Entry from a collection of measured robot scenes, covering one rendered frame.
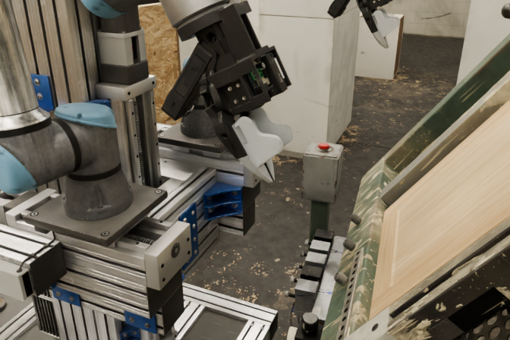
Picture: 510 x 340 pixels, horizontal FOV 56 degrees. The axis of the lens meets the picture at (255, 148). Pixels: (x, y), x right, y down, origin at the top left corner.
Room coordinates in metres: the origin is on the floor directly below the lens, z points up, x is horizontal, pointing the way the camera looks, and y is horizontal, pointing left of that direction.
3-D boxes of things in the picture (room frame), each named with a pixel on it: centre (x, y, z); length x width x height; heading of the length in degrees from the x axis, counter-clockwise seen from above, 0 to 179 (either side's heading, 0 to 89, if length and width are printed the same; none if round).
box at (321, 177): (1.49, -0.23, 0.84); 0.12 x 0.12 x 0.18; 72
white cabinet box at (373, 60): (6.01, -1.51, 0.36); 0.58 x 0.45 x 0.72; 67
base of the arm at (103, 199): (0.94, 0.35, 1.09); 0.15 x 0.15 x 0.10
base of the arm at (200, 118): (1.40, 0.16, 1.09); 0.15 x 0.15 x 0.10
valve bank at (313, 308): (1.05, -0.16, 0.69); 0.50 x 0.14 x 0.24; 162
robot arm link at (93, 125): (0.94, 0.36, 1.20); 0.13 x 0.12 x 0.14; 143
